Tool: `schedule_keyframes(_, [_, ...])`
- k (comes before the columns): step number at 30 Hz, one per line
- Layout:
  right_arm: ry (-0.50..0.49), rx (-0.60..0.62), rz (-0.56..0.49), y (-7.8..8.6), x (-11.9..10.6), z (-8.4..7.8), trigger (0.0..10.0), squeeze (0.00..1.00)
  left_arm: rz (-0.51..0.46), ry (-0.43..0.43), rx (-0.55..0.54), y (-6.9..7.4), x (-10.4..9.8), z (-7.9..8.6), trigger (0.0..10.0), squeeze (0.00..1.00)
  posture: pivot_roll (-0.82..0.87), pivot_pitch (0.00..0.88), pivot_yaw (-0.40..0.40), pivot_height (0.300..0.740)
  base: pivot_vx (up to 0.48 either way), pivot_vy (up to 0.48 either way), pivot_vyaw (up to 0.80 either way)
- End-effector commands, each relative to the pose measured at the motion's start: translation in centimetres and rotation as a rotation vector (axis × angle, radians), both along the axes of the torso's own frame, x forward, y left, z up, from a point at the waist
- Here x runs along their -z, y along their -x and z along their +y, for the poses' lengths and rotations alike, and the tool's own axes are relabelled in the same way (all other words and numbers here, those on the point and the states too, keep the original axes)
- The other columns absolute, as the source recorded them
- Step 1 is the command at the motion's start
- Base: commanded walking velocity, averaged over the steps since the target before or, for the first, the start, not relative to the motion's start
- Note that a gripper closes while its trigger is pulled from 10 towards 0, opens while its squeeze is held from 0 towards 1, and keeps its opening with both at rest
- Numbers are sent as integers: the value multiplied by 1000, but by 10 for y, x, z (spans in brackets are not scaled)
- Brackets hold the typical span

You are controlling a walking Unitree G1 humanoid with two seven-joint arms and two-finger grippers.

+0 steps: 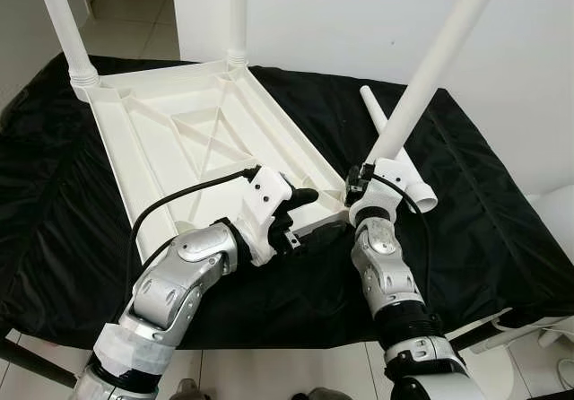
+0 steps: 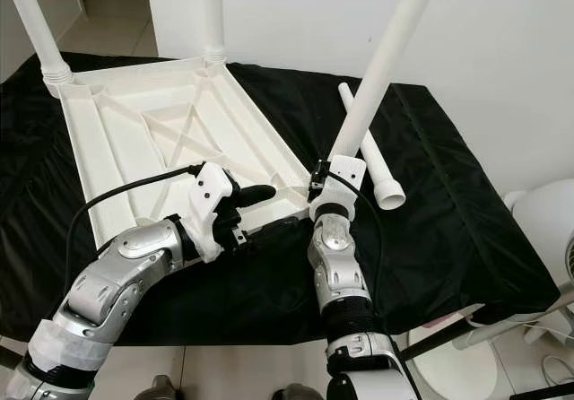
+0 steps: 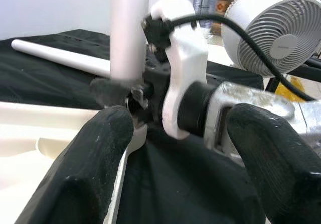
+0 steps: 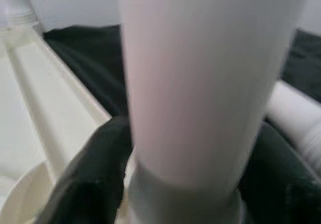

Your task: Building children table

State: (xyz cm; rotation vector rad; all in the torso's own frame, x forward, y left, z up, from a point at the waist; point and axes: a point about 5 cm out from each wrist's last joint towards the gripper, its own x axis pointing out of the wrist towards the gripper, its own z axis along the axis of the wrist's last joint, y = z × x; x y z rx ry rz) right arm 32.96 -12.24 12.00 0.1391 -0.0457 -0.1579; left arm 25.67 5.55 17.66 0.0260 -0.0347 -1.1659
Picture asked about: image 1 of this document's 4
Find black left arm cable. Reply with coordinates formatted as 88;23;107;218
128;167;261;280

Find black cloth table cover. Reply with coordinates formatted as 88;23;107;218
0;55;574;352

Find grey robot left leg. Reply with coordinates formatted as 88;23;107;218
170;378;203;400

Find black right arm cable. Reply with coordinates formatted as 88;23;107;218
368;172;433;293

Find white plastic children table top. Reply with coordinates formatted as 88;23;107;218
72;59;351;262

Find grey robot leg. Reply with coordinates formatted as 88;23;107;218
300;387;355;400
170;378;203;400

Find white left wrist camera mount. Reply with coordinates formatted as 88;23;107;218
238;167;297;266

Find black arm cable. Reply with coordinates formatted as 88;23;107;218
128;167;261;280
368;172;433;293

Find grey robot right leg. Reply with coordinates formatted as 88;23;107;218
300;387;355;400

